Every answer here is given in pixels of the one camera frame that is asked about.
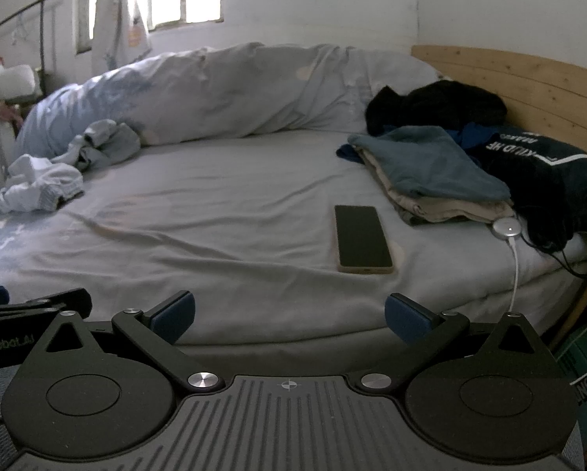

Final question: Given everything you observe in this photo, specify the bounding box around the light blue duvet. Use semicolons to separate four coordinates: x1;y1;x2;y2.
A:
14;42;444;158

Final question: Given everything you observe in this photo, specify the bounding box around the light blue garment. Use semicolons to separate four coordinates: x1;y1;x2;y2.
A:
53;119;142;172

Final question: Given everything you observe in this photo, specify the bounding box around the dark printed garment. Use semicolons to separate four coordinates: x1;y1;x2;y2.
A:
475;128;587;252

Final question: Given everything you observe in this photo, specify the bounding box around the white garment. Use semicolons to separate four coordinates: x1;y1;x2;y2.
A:
91;0;153;77
0;153;85;214

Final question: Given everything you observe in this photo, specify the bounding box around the beige folded garment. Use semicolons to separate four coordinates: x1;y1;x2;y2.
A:
359;150;515;226

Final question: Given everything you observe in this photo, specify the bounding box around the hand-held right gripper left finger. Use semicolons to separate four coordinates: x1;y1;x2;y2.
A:
42;290;226;394

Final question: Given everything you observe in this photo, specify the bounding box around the black garment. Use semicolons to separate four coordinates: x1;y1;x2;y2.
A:
365;80;510;138

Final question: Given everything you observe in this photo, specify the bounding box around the white round charger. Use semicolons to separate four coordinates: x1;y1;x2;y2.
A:
492;217;524;239

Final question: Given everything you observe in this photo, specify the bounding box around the wooden headboard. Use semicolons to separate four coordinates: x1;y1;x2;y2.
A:
410;44;587;168

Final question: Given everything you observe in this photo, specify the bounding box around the white charger cable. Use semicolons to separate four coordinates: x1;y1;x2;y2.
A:
506;235;523;315

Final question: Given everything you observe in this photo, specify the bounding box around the grey-blue folded garment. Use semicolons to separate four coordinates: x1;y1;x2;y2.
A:
347;125;512;202

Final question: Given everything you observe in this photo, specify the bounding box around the white hanging garment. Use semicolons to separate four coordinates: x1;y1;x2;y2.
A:
91;0;153;77

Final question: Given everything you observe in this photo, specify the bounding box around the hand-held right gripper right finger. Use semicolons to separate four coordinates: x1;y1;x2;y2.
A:
356;293;545;393

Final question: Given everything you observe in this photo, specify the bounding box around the pink cloth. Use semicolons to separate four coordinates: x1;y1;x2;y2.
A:
0;102;26;124

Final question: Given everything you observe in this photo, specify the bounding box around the black metal railing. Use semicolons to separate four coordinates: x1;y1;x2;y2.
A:
0;0;54;94

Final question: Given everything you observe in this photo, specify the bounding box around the black cable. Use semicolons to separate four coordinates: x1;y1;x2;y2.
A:
521;235;587;281

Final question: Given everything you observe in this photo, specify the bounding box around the black smartphone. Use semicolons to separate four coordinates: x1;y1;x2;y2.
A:
334;204;395;274

